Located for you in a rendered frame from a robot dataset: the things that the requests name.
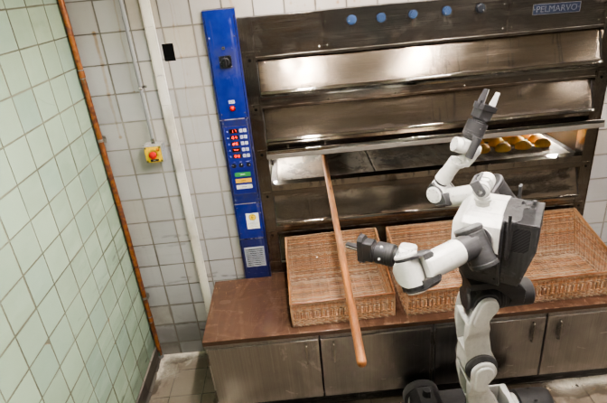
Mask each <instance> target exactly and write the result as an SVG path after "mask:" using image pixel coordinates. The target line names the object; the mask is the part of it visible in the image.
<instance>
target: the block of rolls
mask: <svg viewBox="0 0 607 403"><path fill-rule="evenodd" d="M524 138H528V140H524ZM504 140H506V141H508V143H505V142H504ZM483 142H489V143H488V145H486V144H484V143H483ZM531 143H532V144H534V146H535V147H549V146H551V141H550V140H549V139H547V138H545V137H543V136H542V135H541V134H533V135H523V136H504V137H502V138H500V137H495V138H486V139H482V140H481V154H487V153H488V152H489V151H490V146H492V147H495V151H496V152H498V153H506V152H508V151H510V150H511V146H510V145H514V146H515V149H517V150H528V149H530V148H531V146H532V145H531Z"/></svg>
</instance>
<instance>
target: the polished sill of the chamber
mask: <svg viewBox="0 0 607 403"><path fill-rule="evenodd" d="M581 160H582V156H581V155H580V154H578V153H576V152H572V153H563V154H554V155H536V156H527V157H517V158H508V159H499V160H489V161H479V162H473V163H472V164H471V165H470V167H464V168H462V169H459V171H458V172H457V173H472V172H482V171H491V170H500V169H510V168H519V167H529V166H539V165H548V164H566V163H575V162H581ZM443 166H444V164H442V165H433V166H424V167H414V168H405V169H396V170H386V171H376V172H367V173H349V174H340V175H330V177H331V182H332V186H333V185H342V184H352V183H369V182H379V181H388V180H398V179H407V178H416V177H426V176H436V175H437V173H438V172H439V170H440V169H442V168H443ZM323 186H326V182H325V176H321V177H312V178H302V179H293V180H283V181H273V182H272V192H276V191H285V190H295V189H304V188H313V187H323Z"/></svg>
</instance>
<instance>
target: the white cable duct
mask: <svg viewBox="0 0 607 403"><path fill-rule="evenodd" d="M138 1H139V5H140V9H141V14H142V17H143V22H144V27H145V34H146V38H147V42H148V47H149V51H150V55H151V59H152V64H153V68H154V75H155V79H156V84H157V88H158V92H159V97H160V101H161V105H162V110H163V117H164V122H165V125H166V130H167V134H168V138H169V143H170V147H171V151H172V155H173V163H174V167H175V172H176V175H177V180H178V184H179V188H180V193H181V196H182V205H183V208H184V213H185V218H186V221H187V226H188V230H189V234H190V239H191V246H192V250H193V255H194V259H195V263H196V268H197V271H198V276H199V280H200V284H201V291H202V296H203V301H204V304H205V309H206V313H207V316H208V313H209V310H210V302H211V295H210V287H209V282H208V278H207V274H206V269H205V265H204V260H203V255H202V252H201V244H200V239H199V234H198V231H197V226H196V221H195V217H194V212H193V208H192V204H191V196H190V191H189V187H188V183H187V178H186V173H185V169H184V164H183V160H182V152H181V148H180V143H179V139H178V135H177V130H176V125H175V121H174V117H173V109H172V104H171V100H170V95H169V91H168V87H167V82H166V77H165V73H164V69H163V61H162V56H161V52H160V48H159V43H158V39H157V34H156V30H155V26H154V18H153V13H152V8H151V4H150V0H138Z"/></svg>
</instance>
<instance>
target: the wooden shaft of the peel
mask: <svg viewBox="0 0 607 403"><path fill-rule="evenodd" d="M322 165H323V170H324V176H325V182H326V186H327V192H328V197H329V203H330V208H331V214H332V223H333V228H334V234H335V239H336V244H337V249H338V255H339V261H340V266H341V275H342V281H343V286H344V292H345V297H346V303H347V307H348V313H349V318H350V328H351V334H352V339H353V344H354V350H355V355H356V361H357V364H358V366H359V367H360V368H364V367H366V365H367V360H366V355H365V351H364V346H363V341H362V337H361V332H360V324H359V319H358V314H357V309H356V305H355V300H354V295H353V291H352V286H351V281H350V273H349V269H348V264H347V259H346V255H345V250H344V245H343V240H342V235H341V227H340V223H339V218H338V213H337V209H336V204H335V200H334V195H333V190H332V182H331V177H330V172H329V167H328V163H327V158H326V155H322Z"/></svg>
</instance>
